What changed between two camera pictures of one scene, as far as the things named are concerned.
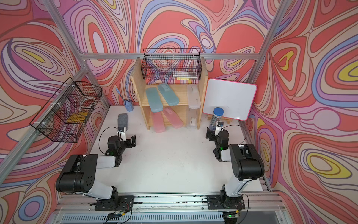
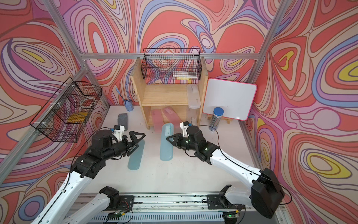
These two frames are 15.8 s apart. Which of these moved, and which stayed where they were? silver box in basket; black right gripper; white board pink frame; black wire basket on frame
Moved: black right gripper
Stayed: black wire basket on frame; silver box in basket; white board pink frame
